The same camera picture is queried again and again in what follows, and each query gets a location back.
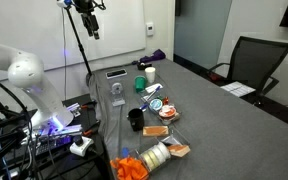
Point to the orange cloth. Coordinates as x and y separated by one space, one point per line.
129 168

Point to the green plastic cup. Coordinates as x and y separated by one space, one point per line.
140 83

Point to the white emergency stop button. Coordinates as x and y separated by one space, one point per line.
80 145

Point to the white ribbon rolls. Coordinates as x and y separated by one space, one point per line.
155 156

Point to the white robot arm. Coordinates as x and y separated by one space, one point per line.
26 71

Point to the orange ribbon spool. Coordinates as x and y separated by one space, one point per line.
167 111

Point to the white paper cup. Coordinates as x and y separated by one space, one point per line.
150 74

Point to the black camera tripod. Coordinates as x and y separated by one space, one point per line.
82 4

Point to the blue marker pen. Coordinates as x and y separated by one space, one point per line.
156 90

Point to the black mesh office chair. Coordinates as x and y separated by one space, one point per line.
252 63

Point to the clear organizer box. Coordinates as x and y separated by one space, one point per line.
175 141

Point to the red gift bow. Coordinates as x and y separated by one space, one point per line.
165 101

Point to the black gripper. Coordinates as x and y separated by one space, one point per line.
86 9

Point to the white paper on chair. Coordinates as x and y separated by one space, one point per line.
238 89

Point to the black mug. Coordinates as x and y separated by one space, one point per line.
136 118

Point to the clear plastic tray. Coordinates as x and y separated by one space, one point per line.
158 95

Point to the wall thermostat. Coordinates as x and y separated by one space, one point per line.
150 29

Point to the white card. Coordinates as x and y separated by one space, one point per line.
153 87

